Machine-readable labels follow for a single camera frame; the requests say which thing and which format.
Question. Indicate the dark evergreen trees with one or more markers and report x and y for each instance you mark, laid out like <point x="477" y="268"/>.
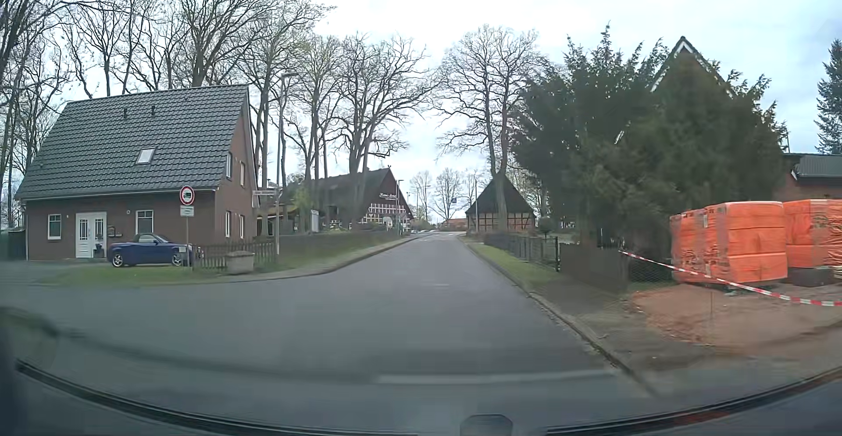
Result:
<point x="631" y="159"/>

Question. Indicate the red brick house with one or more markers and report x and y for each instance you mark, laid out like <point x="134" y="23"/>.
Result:
<point x="131" y="159"/>

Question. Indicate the conifer tree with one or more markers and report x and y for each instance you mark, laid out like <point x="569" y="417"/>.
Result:
<point x="831" y="100"/>

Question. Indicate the orange wrapped pallet stack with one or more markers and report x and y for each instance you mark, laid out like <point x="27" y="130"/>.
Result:
<point x="737" y="242"/>
<point x="814" y="232"/>

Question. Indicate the blue car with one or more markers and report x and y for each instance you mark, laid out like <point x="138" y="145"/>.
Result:
<point x="148" y="252"/>

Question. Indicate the half-timbered farmhouse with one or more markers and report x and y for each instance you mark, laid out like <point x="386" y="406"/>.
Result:
<point x="365" y="202"/>

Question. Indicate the low brick building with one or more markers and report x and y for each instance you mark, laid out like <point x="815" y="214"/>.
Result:
<point x="812" y="176"/>

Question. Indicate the grey stone trough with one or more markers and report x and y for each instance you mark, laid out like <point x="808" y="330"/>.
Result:
<point x="239" y="263"/>

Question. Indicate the small half-timbered barn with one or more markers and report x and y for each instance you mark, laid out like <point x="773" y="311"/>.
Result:
<point x="501" y="212"/>

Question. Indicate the sandy bare ground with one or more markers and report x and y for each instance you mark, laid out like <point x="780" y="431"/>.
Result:
<point x="717" y="314"/>

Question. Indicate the brick house with pointed gable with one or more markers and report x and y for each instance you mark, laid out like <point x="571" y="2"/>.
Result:
<point x="687" y="58"/>

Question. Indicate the dark metal fence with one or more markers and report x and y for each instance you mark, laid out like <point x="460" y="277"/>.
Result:
<point x="526" y="248"/>

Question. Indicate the bare tree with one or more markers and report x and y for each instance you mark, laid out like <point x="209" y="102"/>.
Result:
<point x="490" y="107"/>

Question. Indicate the round road sign on post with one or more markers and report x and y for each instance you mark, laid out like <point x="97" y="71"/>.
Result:
<point x="187" y="196"/>

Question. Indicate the grass verge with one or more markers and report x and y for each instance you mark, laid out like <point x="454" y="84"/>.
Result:
<point x="131" y="275"/>
<point x="519" y="268"/>

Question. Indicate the row of bare trees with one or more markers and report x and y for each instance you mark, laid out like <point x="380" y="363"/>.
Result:
<point x="217" y="41"/>

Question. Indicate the car's own bonnet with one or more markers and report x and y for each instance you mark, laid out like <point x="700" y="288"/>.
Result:
<point x="421" y="416"/>

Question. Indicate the grey paved pavement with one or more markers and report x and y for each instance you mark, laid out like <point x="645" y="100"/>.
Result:
<point x="612" y="324"/>
<point x="316" y="268"/>

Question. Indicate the red and white barrier tape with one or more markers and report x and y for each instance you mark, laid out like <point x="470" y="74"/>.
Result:
<point x="743" y="286"/>

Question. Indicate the dark wooden fence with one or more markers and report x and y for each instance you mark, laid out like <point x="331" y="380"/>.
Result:
<point x="237" y="254"/>

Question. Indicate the grey asphalt road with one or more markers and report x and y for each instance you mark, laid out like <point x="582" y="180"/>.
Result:
<point x="408" y="311"/>

